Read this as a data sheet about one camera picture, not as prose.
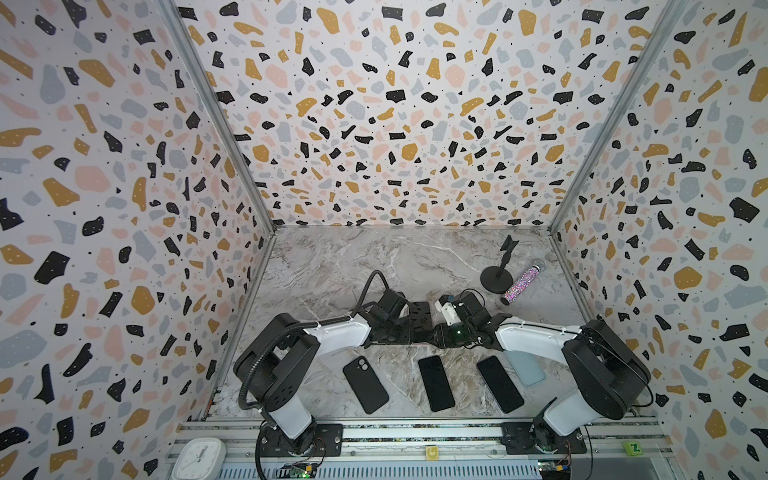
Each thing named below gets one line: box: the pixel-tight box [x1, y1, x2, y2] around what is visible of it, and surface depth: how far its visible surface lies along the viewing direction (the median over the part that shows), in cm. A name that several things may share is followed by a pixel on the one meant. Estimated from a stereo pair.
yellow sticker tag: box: [425, 446, 439, 461], surface depth 73 cm
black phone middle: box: [418, 355, 456, 412], surface depth 85 cm
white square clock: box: [171, 437, 227, 480], surface depth 70 cm
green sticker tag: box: [623, 441, 644, 456], surface depth 73 cm
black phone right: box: [476, 356, 525, 414], surface depth 85 cm
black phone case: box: [343, 356, 390, 415], surface depth 85 cm
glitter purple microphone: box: [501, 260, 546, 306], surface depth 105 cm
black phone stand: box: [480, 235, 520, 294], surface depth 107 cm
